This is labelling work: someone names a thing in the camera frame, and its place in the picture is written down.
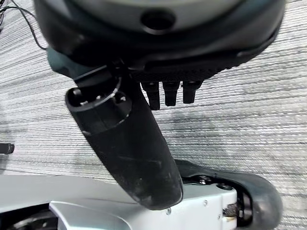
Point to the dark robot foot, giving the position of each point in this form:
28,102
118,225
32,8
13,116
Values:
261,198

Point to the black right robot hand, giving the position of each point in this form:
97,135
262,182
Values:
134,148

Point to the silver robot leg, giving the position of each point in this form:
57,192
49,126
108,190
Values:
96,198

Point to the small black plug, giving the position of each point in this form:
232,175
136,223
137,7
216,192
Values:
6,148

